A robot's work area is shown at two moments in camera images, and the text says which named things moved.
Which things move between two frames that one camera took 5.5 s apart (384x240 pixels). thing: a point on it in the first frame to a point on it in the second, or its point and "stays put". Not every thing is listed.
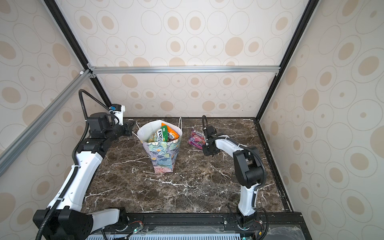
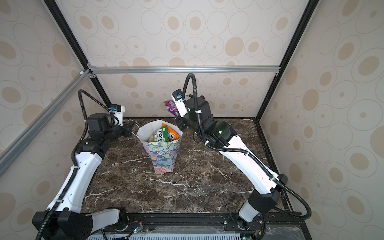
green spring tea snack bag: [161, 135] stays put
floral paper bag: [162, 154] stays put
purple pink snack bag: [197, 139] to [172, 107]
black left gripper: [129, 128] stays put
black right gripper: [206, 153] to [178, 120]
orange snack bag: [172, 135] stays put
